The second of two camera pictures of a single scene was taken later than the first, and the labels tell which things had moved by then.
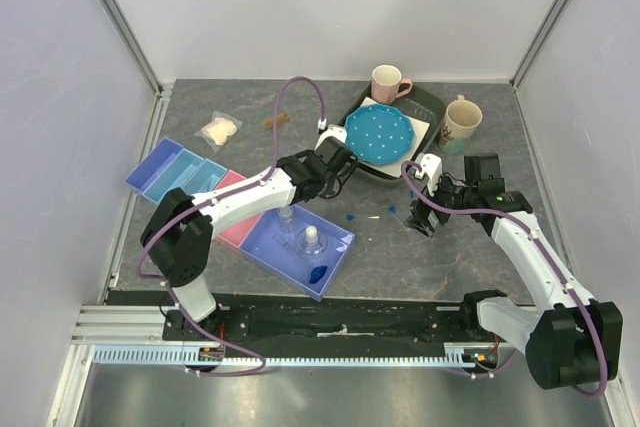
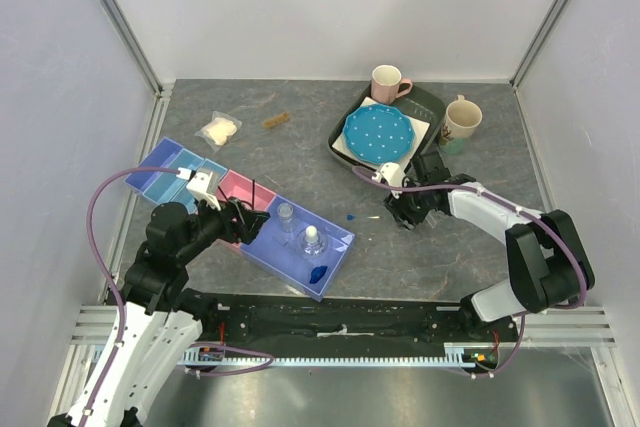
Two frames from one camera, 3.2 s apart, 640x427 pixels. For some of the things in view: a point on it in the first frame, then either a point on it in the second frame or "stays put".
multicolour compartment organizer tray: [294, 241] stays put
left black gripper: [329, 190] to [248, 224]
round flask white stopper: [312, 243] stays put
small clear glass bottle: [287, 220] stays put
